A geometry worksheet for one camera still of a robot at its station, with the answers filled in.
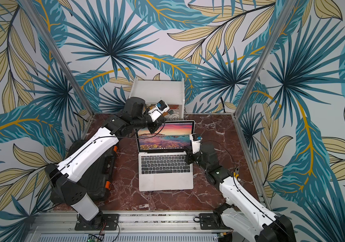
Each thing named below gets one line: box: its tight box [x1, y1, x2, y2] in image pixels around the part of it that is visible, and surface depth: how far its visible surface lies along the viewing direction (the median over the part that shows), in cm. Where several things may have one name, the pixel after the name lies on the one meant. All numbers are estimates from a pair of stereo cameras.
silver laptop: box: [134, 119, 196, 192], surface depth 85 cm
